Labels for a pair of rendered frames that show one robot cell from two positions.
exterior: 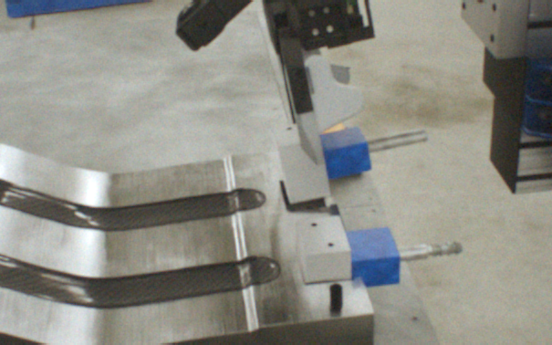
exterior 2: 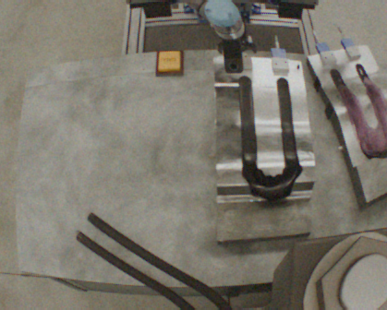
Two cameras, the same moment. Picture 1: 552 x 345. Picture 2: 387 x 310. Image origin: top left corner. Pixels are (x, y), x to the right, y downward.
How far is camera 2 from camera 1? 1.57 m
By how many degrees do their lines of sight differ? 57
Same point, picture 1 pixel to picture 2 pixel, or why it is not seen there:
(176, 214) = (246, 103)
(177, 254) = (271, 103)
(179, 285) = (283, 104)
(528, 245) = (21, 42)
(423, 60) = not seen: outside the picture
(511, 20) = not seen: outside the picture
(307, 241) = (284, 66)
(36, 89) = (75, 182)
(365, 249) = (282, 55)
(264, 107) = (117, 82)
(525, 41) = not seen: outside the picture
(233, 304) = (295, 90)
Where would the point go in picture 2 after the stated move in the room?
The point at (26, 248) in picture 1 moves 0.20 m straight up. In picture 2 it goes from (275, 143) to (280, 115)
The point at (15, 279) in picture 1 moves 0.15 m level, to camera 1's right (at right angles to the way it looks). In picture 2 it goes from (288, 145) to (288, 92)
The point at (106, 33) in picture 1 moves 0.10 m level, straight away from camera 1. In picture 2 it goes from (26, 153) to (4, 157)
